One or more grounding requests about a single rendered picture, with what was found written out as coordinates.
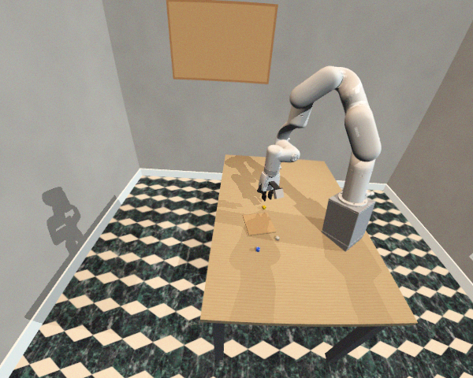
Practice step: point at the tan square mat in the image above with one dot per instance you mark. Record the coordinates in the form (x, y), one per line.
(259, 223)

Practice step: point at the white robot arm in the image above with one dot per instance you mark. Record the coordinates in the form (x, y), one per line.
(359, 124)

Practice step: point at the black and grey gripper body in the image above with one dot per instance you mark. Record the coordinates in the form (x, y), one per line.
(265, 179)

